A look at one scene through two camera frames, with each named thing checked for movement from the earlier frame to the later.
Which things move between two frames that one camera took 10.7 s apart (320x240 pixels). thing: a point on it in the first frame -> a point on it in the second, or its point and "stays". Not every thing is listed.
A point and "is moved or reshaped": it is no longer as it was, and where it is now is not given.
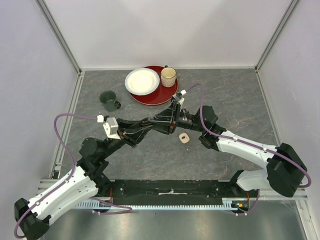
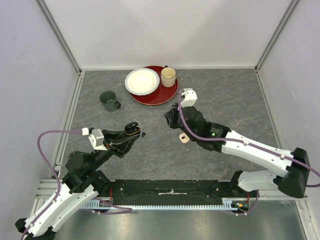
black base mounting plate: (169, 192) stays
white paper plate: (142, 81) stays
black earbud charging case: (145, 122) is moved or reshaped
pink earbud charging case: (184, 137) stays
